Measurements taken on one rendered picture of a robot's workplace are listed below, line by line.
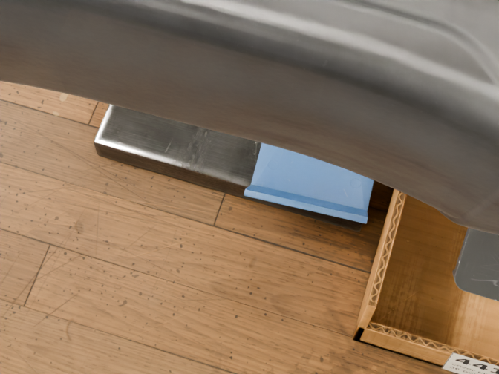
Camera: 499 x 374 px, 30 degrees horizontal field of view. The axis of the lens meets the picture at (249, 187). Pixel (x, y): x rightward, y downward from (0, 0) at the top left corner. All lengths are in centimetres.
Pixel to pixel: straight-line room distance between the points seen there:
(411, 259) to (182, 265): 14
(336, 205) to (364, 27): 35
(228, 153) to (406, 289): 13
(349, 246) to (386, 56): 38
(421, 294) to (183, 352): 14
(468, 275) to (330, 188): 17
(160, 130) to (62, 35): 38
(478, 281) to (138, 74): 23
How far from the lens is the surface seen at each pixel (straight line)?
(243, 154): 56
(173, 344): 54
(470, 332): 56
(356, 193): 55
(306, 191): 55
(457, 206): 22
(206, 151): 56
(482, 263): 40
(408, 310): 55
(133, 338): 55
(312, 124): 21
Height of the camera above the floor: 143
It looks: 66 degrees down
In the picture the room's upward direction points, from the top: 1 degrees clockwise
